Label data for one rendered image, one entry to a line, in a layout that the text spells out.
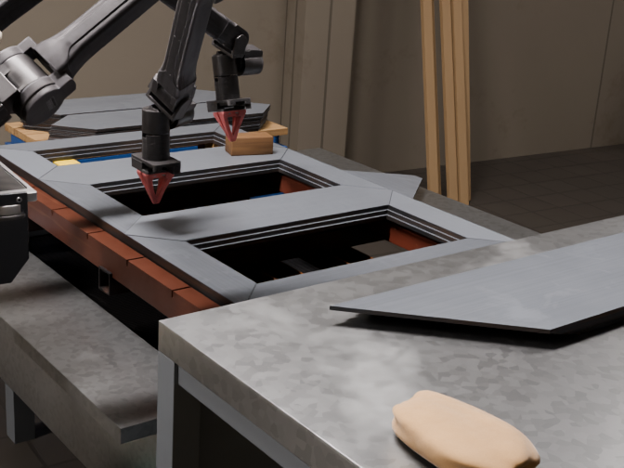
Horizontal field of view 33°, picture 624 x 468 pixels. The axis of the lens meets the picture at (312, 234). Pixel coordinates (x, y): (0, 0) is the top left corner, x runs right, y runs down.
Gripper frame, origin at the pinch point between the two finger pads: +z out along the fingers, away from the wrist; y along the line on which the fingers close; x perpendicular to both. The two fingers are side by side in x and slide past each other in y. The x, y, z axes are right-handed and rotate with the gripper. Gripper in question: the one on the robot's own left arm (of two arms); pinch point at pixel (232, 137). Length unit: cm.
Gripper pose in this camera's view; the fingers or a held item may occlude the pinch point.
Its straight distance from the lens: 249.1
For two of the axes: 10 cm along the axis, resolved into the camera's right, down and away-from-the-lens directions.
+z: 0.9, 9.8, 1.6
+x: -8.0, 1.7, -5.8
